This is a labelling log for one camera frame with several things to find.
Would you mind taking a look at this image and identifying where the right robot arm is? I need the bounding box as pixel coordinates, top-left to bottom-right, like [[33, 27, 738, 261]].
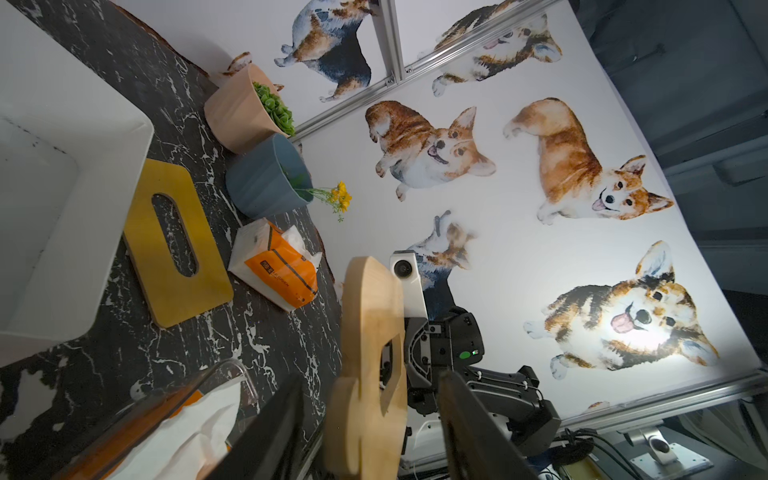
[[404, 307, 561, 456]]

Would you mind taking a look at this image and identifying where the white rectangular tissue box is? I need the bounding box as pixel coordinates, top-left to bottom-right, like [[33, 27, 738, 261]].
[[1, 2, 154, 365]]

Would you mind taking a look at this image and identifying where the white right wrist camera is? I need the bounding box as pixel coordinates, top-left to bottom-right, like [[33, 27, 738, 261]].
[[390, 250, 428, 319]]

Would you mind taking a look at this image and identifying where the pink plant pot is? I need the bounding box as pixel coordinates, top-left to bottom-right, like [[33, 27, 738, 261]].
[[204, 64, 289, 154]]

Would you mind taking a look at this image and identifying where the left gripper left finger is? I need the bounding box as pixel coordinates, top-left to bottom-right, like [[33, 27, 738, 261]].
[[206, 375, 304, 480]]

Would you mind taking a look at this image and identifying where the yellow wooden slotted lid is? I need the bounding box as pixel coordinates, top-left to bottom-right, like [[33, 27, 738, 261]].
[[123, 159, 234, 329]]

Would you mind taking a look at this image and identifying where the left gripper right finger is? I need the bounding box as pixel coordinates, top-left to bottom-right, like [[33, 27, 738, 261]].
[[438, 372, 537, 480]]

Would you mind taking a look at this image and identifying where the orange tissue pack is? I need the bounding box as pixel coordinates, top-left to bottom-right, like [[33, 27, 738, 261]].
[[228, 218, 322, 312], [55, 378, 242, 479]]

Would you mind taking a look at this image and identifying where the light wooden slotted lid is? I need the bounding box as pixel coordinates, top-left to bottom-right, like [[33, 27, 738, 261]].
[[323, 257, 408, 479]]

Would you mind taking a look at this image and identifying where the clear plastic tissue box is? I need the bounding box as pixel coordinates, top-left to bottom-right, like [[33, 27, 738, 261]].
[[32, 359, 258, 479]]

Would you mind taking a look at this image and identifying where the blue-grey plant pot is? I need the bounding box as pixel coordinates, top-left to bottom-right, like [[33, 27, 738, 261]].
[[225, 134, 313, 219]]

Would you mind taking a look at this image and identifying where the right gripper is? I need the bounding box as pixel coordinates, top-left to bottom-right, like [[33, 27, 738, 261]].
[[404, 307, 485, 416]]

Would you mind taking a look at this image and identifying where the yellow artificial flower sprig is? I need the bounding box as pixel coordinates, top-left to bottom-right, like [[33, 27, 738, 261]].
[[298, 181, 352, 223]]

